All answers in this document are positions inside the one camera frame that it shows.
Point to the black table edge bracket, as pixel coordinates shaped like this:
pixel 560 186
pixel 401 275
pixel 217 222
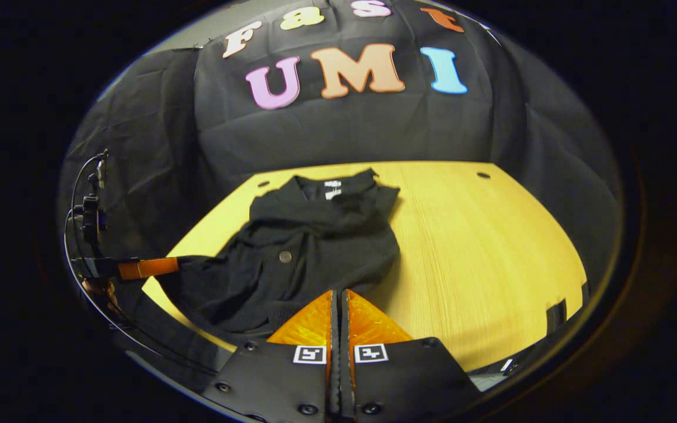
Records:
pixel 556 316

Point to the black button cardigan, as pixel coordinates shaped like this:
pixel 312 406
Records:
pixel 315 247

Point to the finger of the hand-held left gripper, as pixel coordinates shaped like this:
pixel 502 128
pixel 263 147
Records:
pixel 150 268

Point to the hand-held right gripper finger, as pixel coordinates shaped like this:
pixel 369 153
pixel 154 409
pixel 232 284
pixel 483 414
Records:
pixel 332 323
pixel 344 323

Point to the black backdrop cloth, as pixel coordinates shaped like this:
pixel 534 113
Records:
pixel 344 129

